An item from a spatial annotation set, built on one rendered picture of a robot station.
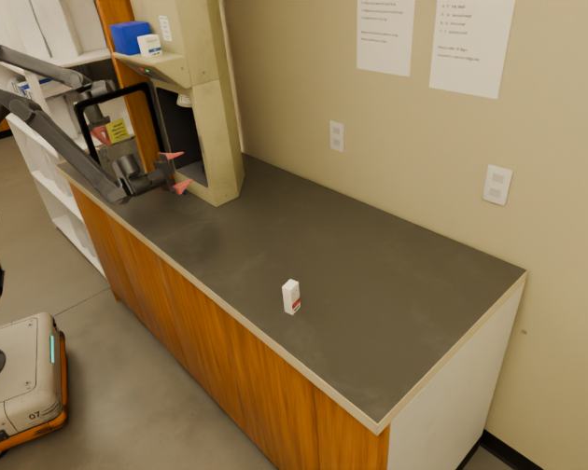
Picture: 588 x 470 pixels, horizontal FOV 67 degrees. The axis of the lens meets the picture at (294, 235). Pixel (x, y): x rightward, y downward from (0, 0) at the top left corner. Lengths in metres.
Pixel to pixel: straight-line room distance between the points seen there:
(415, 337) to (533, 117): 0.64
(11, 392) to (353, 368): 1.63
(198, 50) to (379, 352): 1.10
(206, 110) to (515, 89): 0.98
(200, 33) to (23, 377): 1.65
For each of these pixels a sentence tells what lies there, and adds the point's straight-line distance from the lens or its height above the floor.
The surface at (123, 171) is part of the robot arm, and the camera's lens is 1.49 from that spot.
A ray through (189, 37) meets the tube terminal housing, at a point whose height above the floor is 1.56.
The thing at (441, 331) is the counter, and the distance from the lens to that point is 1.21.
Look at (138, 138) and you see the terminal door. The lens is 1.87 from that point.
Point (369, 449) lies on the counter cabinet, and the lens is 1.20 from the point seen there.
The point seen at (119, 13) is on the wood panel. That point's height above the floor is 1.62.
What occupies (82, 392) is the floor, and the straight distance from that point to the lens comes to 2.57.
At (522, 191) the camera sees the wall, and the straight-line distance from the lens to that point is 1.40.
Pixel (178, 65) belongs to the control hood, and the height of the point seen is 1.49.
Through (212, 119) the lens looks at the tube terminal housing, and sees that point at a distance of 1.67.
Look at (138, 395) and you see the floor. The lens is 2.42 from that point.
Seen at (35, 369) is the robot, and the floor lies 0.28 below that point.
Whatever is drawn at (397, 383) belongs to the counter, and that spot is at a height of 0.94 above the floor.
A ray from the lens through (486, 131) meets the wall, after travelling 1.39.
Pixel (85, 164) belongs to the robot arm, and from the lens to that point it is 1.53.
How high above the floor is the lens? 1.80
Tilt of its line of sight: 34 degrees down
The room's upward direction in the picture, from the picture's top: 5 degrees counter-clockwise
